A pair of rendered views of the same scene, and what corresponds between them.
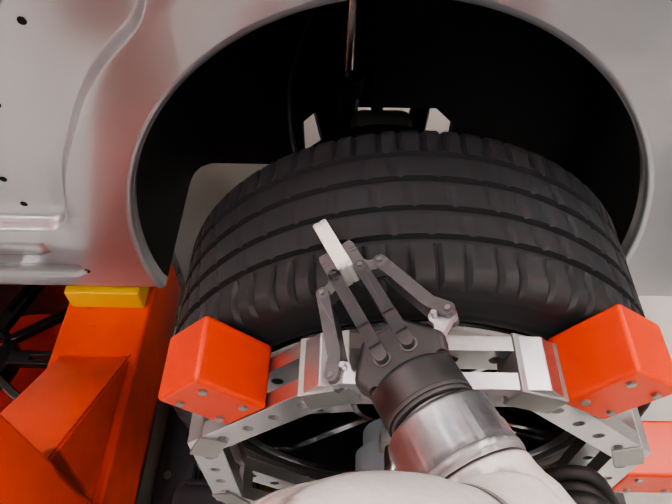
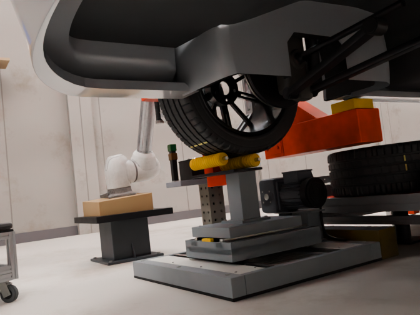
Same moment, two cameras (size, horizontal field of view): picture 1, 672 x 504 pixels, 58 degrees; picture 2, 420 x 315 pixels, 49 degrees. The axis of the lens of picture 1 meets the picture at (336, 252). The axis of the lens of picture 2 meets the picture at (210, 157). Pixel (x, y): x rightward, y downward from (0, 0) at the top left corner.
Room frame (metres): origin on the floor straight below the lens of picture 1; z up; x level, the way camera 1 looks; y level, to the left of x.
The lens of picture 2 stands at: (2.11, -1.40, 0.38)
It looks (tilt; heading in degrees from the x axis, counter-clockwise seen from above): 4 degrees up; 145
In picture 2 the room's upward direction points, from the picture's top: 6 degrees counter-clockwise
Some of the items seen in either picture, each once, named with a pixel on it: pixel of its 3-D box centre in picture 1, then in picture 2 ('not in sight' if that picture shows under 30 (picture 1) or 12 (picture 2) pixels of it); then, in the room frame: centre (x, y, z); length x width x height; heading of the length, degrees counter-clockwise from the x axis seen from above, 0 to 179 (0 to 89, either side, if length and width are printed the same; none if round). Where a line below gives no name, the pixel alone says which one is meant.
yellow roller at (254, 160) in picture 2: not in sight; (239, 162); (0.46, -0.10, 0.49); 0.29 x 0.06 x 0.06; 179
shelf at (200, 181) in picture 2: not in sight; (205, 181); (-0.11, 0.09, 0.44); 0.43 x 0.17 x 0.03; 89
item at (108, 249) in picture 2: not in sight; (124, 235); (-0.74, -0.17, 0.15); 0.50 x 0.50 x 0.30; 87
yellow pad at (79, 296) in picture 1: (113, 271); (352, 106); (0.70, 0.43, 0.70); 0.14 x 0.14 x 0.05; 89
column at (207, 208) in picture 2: not in sight; (214, 219); (-0.11, 0.12, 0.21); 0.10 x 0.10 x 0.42; 89
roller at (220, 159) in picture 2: not in sight; (208, 161); (0.39, -0.22, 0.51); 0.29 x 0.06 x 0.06; 179
